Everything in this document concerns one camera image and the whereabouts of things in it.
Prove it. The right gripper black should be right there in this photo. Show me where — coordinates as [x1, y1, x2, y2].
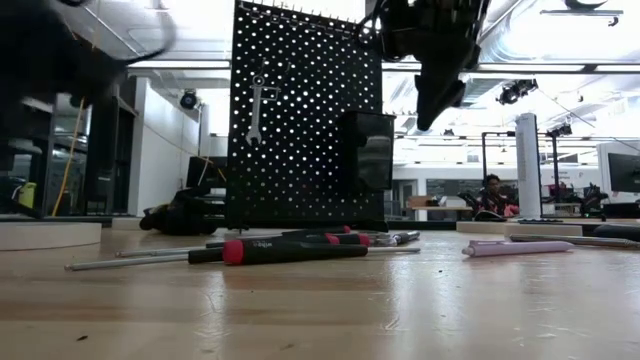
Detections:
[369, 0, 491, 133]

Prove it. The black perforated peg board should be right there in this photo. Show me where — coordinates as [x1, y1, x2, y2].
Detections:
[224, 0, 389, 232]

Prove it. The lilac ballpoint pen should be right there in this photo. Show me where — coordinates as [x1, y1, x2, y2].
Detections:
[460, 239, 577, 259]

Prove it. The chrome double-prong peg hook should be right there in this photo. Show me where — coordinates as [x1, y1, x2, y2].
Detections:
[252, 57, 294, 104]

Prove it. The long ceiling light strip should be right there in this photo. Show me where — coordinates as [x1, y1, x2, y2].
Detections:
[127, 58, 640, 74]

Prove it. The black plastic hanging bin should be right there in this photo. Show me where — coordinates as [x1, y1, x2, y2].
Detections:
[335, 110, 396, 194]

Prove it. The person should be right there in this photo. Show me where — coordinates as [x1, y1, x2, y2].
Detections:
[474, 173, 521, 219]

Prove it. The white tower fan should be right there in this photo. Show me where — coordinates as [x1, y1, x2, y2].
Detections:
[514, 112, 544, 219]

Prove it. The white masking tape roll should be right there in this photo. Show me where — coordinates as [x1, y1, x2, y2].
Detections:
[110, 216, 147, 232]
[503, 223, 584, 238]
[455, 220, 507, 235]
[0, 221, 104, 252]

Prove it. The chrome multi-prong tool rack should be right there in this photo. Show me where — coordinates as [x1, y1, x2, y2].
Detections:
[237, 1, 360, 37]

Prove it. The black computer monitor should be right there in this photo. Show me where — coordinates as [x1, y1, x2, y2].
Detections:
[597, 141, 640, 204]
[185, 155, 229, 191]

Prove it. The black backpack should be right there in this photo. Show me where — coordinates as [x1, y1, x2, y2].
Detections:
[138, 185, 229, 237]

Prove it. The yellow-green bottle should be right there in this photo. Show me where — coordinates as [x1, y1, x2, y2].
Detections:
[17, 181, 39, 217]

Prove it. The black ceiling-mounted camera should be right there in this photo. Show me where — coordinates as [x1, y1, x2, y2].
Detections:
[495, 78, 540, 106]

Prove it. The black metal table frame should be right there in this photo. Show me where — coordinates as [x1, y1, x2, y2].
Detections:
[0, 213, 640, 232]

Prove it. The black camera on pole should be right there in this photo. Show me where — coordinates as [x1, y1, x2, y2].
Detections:
[545, 121, 575, 204]

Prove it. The black dome security camera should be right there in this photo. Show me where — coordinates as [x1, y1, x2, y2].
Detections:
[178, 88, 200, 111]

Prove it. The yellow cable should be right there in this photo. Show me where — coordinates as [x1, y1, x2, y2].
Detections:
[49, 97, 229, 219]

